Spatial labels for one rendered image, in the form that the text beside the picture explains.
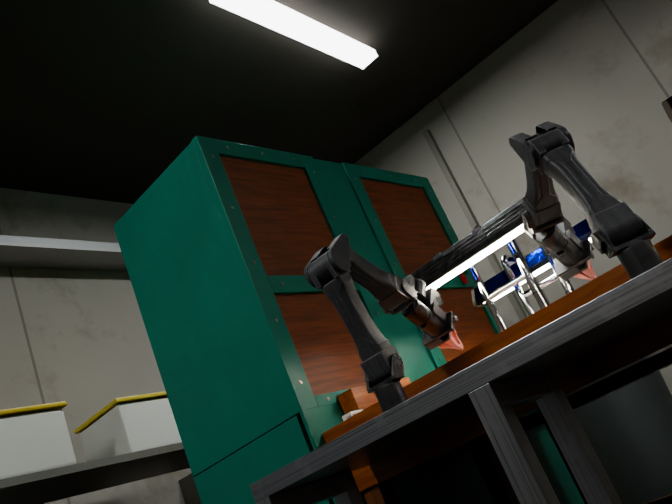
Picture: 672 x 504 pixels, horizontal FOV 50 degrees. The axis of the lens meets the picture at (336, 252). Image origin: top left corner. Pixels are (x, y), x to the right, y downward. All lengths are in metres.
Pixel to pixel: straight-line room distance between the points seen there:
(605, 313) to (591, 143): 3.52
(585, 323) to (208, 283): 1.38
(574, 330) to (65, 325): 3.28
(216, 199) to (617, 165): 2.90
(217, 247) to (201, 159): 0.29
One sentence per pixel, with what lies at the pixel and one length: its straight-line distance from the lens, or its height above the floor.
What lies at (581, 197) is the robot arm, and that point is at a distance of 1.44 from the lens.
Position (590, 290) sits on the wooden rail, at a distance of 1.61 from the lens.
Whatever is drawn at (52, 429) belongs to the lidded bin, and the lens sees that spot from 3.04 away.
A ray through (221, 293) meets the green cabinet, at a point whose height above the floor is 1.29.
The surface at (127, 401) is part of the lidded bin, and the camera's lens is 3.28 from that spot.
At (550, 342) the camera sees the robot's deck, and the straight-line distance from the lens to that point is 1.22.
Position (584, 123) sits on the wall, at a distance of 4.71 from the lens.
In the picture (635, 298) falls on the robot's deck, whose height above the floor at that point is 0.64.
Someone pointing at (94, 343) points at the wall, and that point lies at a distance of 4.17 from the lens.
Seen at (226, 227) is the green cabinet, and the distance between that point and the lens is 2.23.
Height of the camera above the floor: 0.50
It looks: 20 degrees up
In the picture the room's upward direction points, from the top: 24 degrees counter-clockwise
